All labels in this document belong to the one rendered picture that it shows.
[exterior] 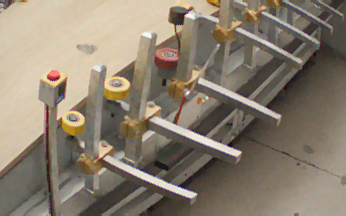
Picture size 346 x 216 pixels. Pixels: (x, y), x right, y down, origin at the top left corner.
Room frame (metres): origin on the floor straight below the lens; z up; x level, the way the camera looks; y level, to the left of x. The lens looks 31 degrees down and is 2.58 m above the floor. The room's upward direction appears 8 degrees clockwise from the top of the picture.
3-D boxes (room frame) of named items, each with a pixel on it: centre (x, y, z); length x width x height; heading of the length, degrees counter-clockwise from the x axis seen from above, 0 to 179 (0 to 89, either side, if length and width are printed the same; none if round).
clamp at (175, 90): (3.02, -0.02, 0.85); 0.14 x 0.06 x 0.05; 154
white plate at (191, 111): (2.96, -0.03, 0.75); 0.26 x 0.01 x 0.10; 154
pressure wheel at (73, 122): (2.63, 0.28, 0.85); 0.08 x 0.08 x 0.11
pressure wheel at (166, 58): (3.07, 0.04, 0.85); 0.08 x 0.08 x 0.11
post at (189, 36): (3.00, -0.02, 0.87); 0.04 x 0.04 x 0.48; 64
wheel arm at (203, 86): (2.98, -0.14, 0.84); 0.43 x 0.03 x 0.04; 64
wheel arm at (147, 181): (2.54, 0.10, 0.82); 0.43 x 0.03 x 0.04; 64
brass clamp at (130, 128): (2.80, 0.08, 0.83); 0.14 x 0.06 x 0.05; 154
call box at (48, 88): (2.32, 0.32, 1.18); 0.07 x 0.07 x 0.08; 64
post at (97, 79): (2.55, 0.21, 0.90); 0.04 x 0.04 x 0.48; 64
